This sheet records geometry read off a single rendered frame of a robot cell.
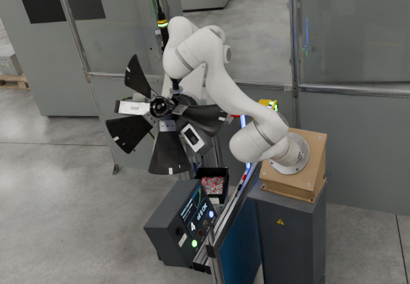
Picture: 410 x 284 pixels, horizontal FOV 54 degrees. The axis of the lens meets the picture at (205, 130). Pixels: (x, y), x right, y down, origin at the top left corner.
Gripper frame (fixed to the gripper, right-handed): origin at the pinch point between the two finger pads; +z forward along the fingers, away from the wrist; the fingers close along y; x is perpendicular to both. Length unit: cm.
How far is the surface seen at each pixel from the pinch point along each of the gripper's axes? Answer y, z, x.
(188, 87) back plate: 27.2, 8.8, -33.5
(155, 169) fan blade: -25, 6, -54
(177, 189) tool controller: -63, -32, -27
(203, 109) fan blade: 3.0, -12.1, -32.1
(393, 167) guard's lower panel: 71, -105, -105
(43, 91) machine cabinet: 136, 268, -113
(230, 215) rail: -35, -38, -65
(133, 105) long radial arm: 8, 37, -38
